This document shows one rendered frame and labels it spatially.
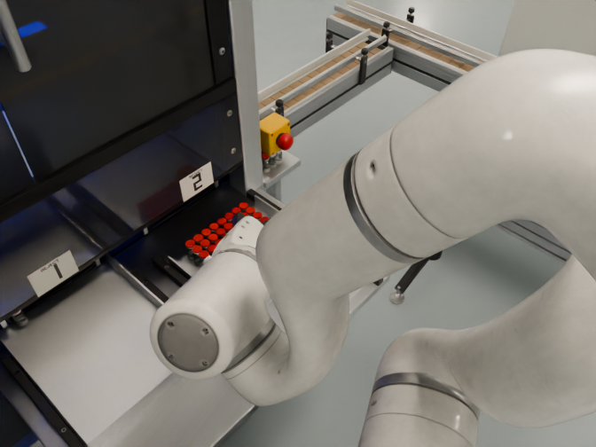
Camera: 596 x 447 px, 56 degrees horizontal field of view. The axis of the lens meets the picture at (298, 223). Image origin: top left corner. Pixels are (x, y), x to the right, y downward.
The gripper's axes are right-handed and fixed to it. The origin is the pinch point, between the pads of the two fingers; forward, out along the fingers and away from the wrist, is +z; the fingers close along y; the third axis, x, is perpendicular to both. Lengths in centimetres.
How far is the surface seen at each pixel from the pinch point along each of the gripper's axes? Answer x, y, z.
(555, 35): 62, 27, 155
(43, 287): -43.1, -23.5, 7.2
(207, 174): -17.9, -18.5, 37.4
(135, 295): -42.2, -11.5, 21.8
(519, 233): 9, 61, 115
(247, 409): -31.7, 17.9, 6.4
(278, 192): -30, -6, 89
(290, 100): -4, -21, 81
